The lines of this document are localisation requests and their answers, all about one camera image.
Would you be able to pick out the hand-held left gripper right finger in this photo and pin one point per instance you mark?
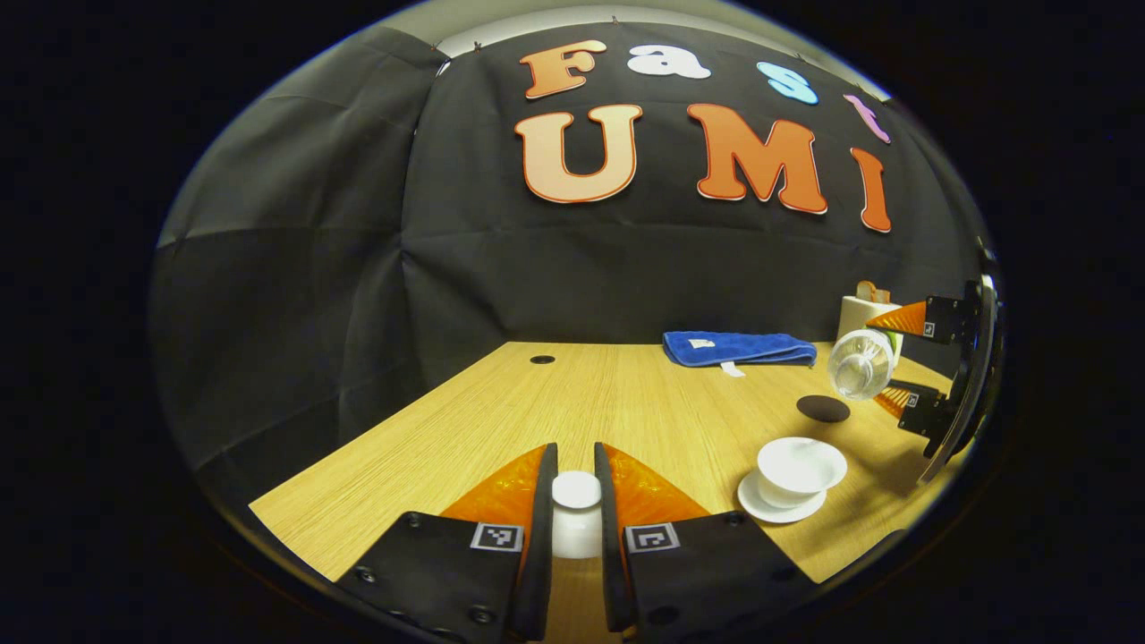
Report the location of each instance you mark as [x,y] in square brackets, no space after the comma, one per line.
[610,546]

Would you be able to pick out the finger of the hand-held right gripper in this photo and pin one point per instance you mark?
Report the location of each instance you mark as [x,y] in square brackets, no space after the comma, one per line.
[926,413]
[948,320]

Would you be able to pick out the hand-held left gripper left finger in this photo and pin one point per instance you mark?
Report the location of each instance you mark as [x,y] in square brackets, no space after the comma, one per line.
[543,537]

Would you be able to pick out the white teacup lid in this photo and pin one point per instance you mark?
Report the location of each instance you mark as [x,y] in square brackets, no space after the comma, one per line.
[577,519]

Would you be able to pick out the water bottle with green label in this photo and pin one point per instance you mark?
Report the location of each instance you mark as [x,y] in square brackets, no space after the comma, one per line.
[859,362]

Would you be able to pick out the dark round coaster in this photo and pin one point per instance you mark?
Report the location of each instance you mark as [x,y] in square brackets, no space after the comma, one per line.
[823,409]

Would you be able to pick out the white teacup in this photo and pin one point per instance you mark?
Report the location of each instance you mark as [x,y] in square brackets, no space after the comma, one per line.
[801,465]

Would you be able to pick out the white toaster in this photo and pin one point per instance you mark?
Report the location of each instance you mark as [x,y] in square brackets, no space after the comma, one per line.
[854,315]

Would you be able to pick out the white saucer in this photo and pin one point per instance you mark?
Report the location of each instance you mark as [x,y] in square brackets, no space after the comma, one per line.
[769,510]

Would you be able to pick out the blue towel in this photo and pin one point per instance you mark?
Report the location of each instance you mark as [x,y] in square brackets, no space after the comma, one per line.
[742,347]

